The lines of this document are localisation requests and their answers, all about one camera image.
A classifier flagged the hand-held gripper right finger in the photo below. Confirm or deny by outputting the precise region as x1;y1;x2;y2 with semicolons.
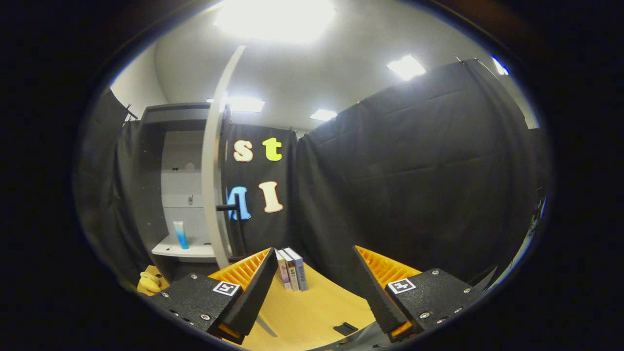
352;245;488;342

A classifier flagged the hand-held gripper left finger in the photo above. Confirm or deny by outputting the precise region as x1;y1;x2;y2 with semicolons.
146;247;278;345

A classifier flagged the black door handle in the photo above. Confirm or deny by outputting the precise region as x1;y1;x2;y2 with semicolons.
216;194;243;221

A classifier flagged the white and blue tube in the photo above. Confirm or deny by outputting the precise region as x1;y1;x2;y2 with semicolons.
173;220;189;250

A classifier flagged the beige cabinet door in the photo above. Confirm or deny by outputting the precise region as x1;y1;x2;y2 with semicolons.
201;45;247;270

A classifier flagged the pink cover book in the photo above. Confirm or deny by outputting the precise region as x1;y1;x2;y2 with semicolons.
274;250;292;292

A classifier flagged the white spine book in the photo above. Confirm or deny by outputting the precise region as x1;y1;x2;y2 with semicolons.
279;249;300;292

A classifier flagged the blue grey book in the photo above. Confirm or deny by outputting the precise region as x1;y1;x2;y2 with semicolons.
284;247;309;292

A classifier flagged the white cabinet shelf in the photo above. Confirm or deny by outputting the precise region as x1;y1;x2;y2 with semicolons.
151;234;217;264

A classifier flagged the yellow plush toy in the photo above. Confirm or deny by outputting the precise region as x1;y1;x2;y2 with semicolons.
136;272;164;296

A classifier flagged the black backdrop cloth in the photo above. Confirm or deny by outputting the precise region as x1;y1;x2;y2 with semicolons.
73;58;551;298

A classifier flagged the dark grey cabinet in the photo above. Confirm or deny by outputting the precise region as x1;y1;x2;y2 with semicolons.
138;102;230;273

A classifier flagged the large ceiling light panel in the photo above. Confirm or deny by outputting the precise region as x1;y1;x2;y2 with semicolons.
214;0;337;44

